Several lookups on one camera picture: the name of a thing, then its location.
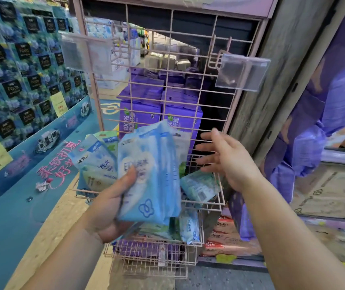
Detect wall of blue floral packs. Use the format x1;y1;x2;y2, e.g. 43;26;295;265
0;0;89;150

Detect pink wire display rack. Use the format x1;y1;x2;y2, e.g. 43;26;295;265
69;0;279;279

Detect small blue wipes packet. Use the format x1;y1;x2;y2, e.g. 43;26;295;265
178;209;202;245

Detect stack of white tissue packages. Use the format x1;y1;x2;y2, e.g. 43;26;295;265
85;17;141;89

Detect clear plastic tag holder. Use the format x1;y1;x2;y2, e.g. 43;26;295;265
59;31;114;76
214;53;271;93

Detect grey boxes behind rack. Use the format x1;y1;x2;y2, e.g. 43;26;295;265
145;52;192;72

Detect green-topped wipes packet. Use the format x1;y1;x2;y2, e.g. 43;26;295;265
93;131;119;145

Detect red and white tissue pack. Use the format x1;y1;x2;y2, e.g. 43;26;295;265
202;215;261;258

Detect person's right hand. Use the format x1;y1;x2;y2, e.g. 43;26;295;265
195;128;264;194

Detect green wet wipes packet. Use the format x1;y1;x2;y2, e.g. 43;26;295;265
180;170;222;204

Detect blue printed display base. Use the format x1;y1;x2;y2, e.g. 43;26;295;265
0;96;93;210

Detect grey wooden post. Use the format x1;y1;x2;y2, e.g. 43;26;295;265
229;0;340;164

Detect person's right forearm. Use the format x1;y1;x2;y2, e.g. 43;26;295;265
241;174;345;290

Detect large blue wet wipes packet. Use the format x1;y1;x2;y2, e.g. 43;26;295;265
117;120;182;226

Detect purple tissue carton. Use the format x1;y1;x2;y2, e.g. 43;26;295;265
117;75;164;140
162;90;204;152

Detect purple packets in wire basket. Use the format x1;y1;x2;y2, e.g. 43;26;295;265
115;238;192;261

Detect beige tissue packs on shelf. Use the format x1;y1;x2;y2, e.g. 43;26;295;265
290;162;345;221

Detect purple plastic tissue bundles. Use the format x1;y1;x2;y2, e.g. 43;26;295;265
228;0;345;242

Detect person's left forearm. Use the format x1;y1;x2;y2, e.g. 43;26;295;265
21;217;106;290

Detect light blue wipes packet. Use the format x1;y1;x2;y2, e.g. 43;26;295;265
69;134;119;193

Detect person's left hand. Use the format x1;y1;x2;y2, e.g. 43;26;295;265
87;166;138;244

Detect small yellow price sign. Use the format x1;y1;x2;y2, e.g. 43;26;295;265
50;92;69;118

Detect crumpled paper scrap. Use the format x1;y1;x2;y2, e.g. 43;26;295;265
35;177;54;192

